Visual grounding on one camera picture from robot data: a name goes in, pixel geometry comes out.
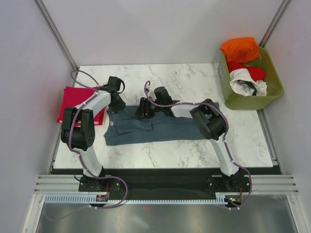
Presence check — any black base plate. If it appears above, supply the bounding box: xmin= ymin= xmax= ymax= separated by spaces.
xmin=79 ymin=168 xmax=251 ymax=200

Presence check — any aluminium rail profile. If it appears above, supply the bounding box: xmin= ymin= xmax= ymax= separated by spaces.
xmin=35 ymin=175 xmax=298 ymax=194

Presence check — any red t shirt in basket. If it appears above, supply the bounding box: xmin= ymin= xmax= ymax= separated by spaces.
xmin=227 ymin=61 xmax=266 ymax=81

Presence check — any white green crumpled t shirt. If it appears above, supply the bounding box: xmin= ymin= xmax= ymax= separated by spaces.
xmin=229 ymin=68 xmax=267 ymax=97

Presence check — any red t shirt stack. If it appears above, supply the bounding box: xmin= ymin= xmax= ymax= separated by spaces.
xmin=56 ymin=85 xmax=107 ymax=126

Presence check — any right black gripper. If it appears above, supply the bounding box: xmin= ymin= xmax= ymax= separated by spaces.
xmin=132 ymin=98 xmax=163 ymax=120

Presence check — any blue grey t shirt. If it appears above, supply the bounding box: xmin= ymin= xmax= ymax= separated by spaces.
xmin=104 ymin=105 xmax=204 ymax=146

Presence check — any orange t shirt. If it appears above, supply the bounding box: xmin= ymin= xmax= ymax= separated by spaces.
xmin=220 ymin=37 xmax=259 ymax=63

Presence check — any left aluminium frame post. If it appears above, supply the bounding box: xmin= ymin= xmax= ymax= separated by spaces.
xmin=33 ymin=0 xmax=79 ymax=73

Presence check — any aluminium frame post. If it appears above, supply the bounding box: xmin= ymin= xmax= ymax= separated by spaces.
xmin=33 ymin=0 xmax=79 ymax=73
xmin=259 ymin=0 xmax=292 ymax=48

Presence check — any right aluminium frame post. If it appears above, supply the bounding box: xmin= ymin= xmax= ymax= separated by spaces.
xmin=259 ymin=0 xmax=292 ymax=48

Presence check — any white slotted cable duct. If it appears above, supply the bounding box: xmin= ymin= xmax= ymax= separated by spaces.
xmin=44 ymin=193 xmax=243 ymax=205

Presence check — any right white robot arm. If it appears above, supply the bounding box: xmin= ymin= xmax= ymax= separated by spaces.
xmin=134 ymin=84 xmax=240 ymax=191

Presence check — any green plastic basket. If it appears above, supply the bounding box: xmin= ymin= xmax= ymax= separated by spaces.
xmin=218 ymin=47 xmax=284 ymax=110

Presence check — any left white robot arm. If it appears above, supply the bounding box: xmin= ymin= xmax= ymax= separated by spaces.
xmin=61 ymin=76 xmax=126 ymax=191

